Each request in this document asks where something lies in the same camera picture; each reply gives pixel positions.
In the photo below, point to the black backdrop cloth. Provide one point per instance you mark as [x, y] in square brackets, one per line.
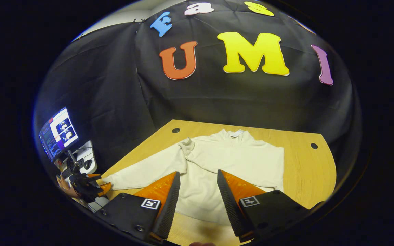
[217, 95]

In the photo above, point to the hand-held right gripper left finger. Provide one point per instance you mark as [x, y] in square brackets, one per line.
[169, 212]

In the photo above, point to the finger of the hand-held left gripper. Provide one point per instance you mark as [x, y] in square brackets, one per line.
[105, 188]
[93, 175]

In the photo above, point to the white side table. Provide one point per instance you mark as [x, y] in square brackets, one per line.
[80, 153]

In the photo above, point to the black computer mouse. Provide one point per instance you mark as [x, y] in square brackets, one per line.
[87, 164]

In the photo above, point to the computer monitor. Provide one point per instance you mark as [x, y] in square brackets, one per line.
[60, 131]

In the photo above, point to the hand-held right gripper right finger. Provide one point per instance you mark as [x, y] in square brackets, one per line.
[229, 205]

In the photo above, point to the small black cloth clip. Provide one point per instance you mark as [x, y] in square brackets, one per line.
[136, 20]

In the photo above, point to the cream sweatshirt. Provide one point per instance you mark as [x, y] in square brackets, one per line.
[224, 160]

